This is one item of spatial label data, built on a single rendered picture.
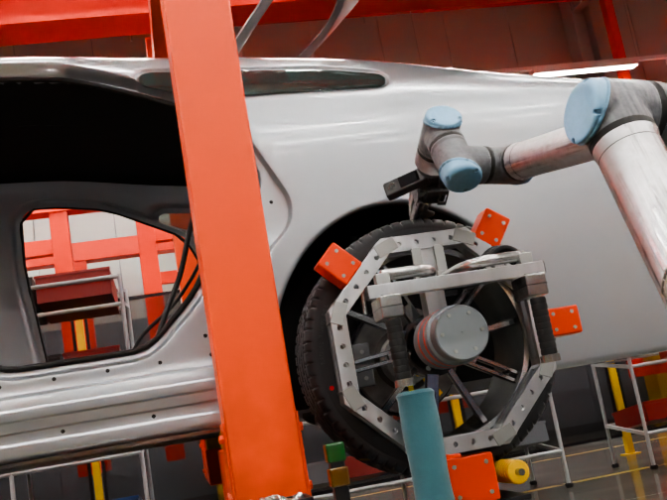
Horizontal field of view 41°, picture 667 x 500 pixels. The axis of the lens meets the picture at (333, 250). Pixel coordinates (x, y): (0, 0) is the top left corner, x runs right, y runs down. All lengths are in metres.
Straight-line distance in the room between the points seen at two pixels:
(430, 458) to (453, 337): 0.27
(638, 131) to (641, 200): 0.13
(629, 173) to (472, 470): 0.94
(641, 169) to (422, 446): 0.85
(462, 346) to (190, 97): 0.86
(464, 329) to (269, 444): 0.51
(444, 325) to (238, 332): 0.47
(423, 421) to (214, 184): 0.72
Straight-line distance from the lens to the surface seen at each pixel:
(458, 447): 2.20
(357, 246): 2.28
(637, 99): 1.62
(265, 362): 2.03
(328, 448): 1.88
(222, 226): 2.07
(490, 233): 2.29
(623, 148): 1.55
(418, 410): 2.05
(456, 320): 2.07
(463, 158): 2.08
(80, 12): 5.17
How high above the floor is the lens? 0.70
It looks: 11 degrees up
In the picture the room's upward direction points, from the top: 10 degrees counter-clockwise
